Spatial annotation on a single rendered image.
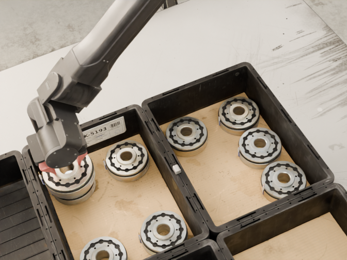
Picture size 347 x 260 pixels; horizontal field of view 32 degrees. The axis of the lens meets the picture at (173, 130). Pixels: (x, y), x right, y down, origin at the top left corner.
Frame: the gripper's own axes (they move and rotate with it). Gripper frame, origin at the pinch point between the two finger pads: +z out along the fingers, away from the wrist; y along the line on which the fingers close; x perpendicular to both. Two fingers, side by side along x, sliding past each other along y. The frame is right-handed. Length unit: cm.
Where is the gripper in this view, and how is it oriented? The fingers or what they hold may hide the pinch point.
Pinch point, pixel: (65, 164)
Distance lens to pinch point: 122.5
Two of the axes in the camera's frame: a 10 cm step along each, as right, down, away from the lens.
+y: 9.2, -3.5, 1.8
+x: -3.9, -7.5, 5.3
